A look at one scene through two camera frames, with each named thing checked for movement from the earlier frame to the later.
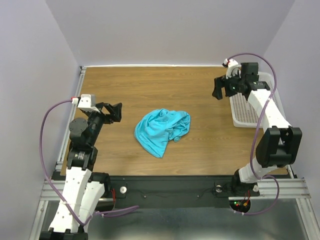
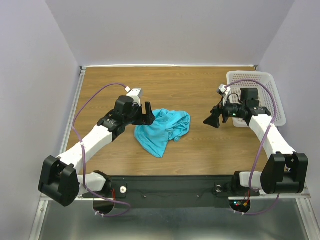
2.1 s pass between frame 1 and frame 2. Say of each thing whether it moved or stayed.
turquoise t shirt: stayed
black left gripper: moved
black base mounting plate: stayed
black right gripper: moved
